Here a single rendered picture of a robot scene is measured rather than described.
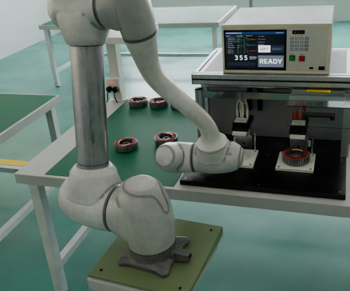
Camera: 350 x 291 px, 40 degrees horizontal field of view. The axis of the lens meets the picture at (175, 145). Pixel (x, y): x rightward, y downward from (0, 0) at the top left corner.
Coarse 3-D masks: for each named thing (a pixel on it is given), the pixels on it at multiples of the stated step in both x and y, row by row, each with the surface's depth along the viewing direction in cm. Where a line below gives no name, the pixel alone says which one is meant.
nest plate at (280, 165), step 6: (312, 156) 202; (282, 162) 200; (312, 162) 198; (276, 168) 196; (282, 168) 195; (288, 168) 195; (294, 168) 194; (300, 168) 194; (306, 168) 194; (312, 168) 193
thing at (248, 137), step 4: (252, 132) 219; (236, 136) 217; (240, 136) 217; (244, 136) 216; (248, 136) 215; (252, 136) 217; (236, 140) 218; (240, 140) 218; (244, 140) 217; (248, 140) 216; (252, 140) 218; (240, 144) 218; (244, 144) 218; (248, 144) 217; (252, 144) 219
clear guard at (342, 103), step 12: (300, 96) 188; (312, 96) 187; (324, 96) 186; (336, 96) 185; (348, 96) 184; (288, 108) 180; (300, 108) 179; (312, 108) 177; (324, 108) 176; (336, 108) 175; (348, 108) 174; (288, 120) 178; (300, 120) 177; (312, 120) 176; (324, 120) 175; (336, 120) 173; (348, 120) 172
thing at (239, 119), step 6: (234, 120) 209; (240, 120) 208; (246, 120) 208; (252, 120) 216; (234, 126) 207; (240, 126) 206; (246, 126) 205; (234, 132) 207; (240, 132) 206; (246, 132) 206
